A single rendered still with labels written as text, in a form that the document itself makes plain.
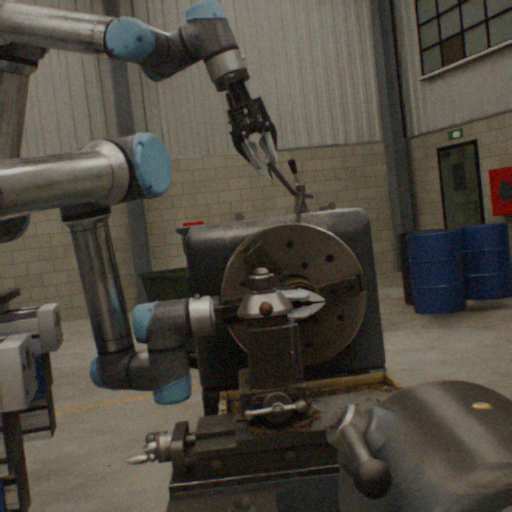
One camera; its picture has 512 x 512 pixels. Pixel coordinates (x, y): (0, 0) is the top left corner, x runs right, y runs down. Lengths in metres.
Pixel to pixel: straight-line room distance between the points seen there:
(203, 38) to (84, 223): 0.42
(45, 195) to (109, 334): 0.39
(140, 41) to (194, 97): 10.79
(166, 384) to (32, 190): 0.47
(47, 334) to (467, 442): 1.26
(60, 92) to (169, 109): 1.75
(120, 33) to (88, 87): 10.49
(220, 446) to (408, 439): 0.61
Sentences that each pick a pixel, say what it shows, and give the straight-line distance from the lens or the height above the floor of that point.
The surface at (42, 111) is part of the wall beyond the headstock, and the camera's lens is 11.68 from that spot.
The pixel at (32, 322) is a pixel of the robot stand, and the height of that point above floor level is 1.09.
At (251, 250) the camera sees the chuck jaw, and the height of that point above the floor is 1.19.
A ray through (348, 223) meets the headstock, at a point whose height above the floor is 1.22.
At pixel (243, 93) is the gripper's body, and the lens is 1.39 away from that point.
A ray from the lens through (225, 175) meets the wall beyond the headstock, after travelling 11.97.
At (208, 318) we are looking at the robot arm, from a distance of 1.31.
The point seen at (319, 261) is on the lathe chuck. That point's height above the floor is 1.15.
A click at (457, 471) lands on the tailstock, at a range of 0.32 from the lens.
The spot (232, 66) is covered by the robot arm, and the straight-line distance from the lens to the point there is 1.39.
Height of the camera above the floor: 1.25
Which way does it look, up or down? 3 degrees down
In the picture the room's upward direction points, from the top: 7 degrees counter-clockwise
